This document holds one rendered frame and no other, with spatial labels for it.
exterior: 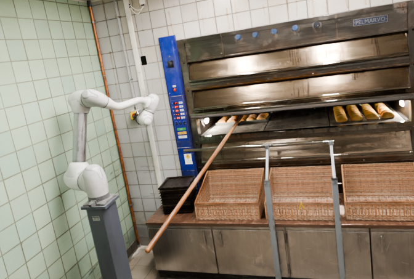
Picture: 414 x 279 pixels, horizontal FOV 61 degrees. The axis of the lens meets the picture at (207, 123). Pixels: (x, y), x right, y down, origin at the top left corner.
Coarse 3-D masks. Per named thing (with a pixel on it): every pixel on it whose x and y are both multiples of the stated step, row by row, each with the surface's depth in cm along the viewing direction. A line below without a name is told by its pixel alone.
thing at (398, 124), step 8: (408, 120) 282; (304, 128) 307; (312, 128) 302; (320, 128) 299; (328, 128) 297; (336, 128) 295; (344, 128) 293; (352, 128) 291; (360, 128) 289; (368, 128) 288; (376, 128) 286; (200, 136) 336; (208, 136) 331; (216, 136) 328; (224, 136) 326; (232, 136) 324; (240, 136) 322; (248, 136) 319; (256, 136) 317; (264, 136) 315
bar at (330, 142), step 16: (256, 144) 281; (272, 144) 276; (288, 144) 272; (304, 144) 268; (336, 192) 247; (272, 208) 266; (336, 208) 250; (272, 224) 267; (336, 224) 252; (272, 240) 270; (336, 240) 255
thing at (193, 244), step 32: (160, 224) 304; (192, 224) 294; (224, 224) 285; (256, 224) 277; (288, 224) 269; (320, 224) 261; (352, 224) 254; (384, 224) 248; (160, 256) 312; (192, 256) 302; (224, 256) 293; (256, 256) 284; (288, 256) 280; (320, 256) 268; (352, 256) 261; (384, 256) 253
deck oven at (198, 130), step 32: (224, 32) 304; (352, 64) 280; (384, 64) 274; (192, 96) 327; (352, 96) 285; (192, 128) 334; (384, 128) 284; (288, 160) 313; (320, 160) 306; (352, 160) 298; (384, 160) 290; (320, 192) 312
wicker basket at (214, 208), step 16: (208, 176) 335; (224, 176) 330; (240, 176) 326; (256, 176) 321; (208, 192) 332; (224, 192) 330; (240, 192) 325; (256, 192) 320; (208, 208) 292; (224, 208) 288; (240, 208) 284; (256, 208) 280
